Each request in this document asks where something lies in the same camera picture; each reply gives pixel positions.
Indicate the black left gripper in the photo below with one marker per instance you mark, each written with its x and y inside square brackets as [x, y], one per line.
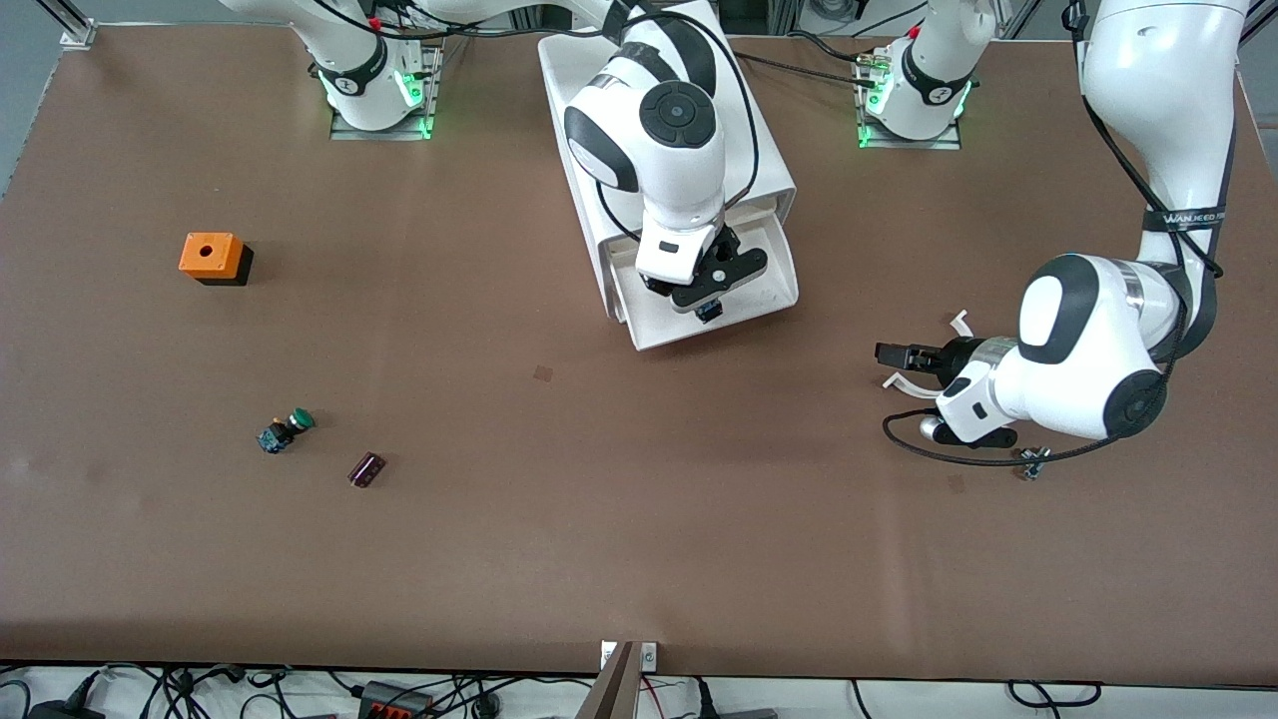
[950, 356]

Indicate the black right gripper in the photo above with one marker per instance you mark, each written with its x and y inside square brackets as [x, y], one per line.
[725, 250]

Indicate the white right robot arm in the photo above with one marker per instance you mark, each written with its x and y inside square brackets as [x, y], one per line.
[659, 160]

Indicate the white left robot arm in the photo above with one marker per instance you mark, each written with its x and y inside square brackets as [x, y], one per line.
[1088, 340]

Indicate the white drawer cabinet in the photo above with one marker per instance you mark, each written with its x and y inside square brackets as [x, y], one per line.
[557, 60]

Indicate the green push button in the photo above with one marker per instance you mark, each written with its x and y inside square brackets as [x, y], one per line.
[285, 434]

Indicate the white curved plastic strip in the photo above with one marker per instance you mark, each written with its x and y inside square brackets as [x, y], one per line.
[960, 322]

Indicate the small blue electronic component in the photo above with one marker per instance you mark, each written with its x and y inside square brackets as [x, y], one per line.
[1033, 467]

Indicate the dark purple capacitor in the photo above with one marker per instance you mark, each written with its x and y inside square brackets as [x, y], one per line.
[366, 470]

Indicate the black power strip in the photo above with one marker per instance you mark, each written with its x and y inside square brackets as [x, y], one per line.
[394, 702]

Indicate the orange box with hole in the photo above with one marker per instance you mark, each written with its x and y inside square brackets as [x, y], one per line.
[205, 255]

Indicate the black power adapter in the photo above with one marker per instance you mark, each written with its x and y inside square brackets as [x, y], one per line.
[60, 711]

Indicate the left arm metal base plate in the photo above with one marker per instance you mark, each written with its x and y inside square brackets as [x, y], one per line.
[949, 143]

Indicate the beige camera pole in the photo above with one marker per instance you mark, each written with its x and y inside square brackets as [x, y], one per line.
[611, 694]

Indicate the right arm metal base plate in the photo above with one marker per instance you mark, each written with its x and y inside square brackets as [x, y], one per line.
[344, 130]

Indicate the metal table corner bracket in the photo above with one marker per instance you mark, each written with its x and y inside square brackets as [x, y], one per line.
[78, 33]

